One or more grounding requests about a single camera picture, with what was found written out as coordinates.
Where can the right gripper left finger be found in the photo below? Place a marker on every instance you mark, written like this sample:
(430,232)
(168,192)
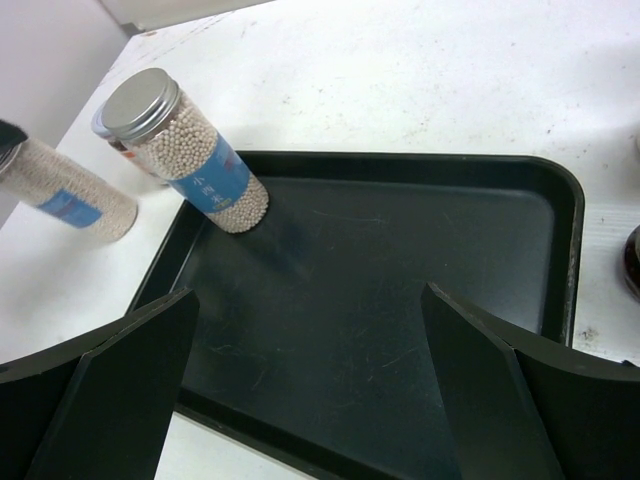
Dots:
(98,406)

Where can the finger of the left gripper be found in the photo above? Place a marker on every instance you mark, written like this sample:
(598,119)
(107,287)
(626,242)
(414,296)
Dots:
(11,139)

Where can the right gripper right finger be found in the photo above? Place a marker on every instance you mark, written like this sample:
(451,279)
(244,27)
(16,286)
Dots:
(520,406)

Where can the blue label sago bottle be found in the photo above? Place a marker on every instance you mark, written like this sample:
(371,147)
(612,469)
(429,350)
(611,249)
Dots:
(155,119)
(52,183)

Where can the red lid chili jar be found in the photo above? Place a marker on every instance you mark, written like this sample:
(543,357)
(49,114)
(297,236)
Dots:
(631,263)

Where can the black rectangular tray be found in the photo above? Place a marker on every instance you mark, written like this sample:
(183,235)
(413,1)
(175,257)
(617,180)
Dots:
(310,344)

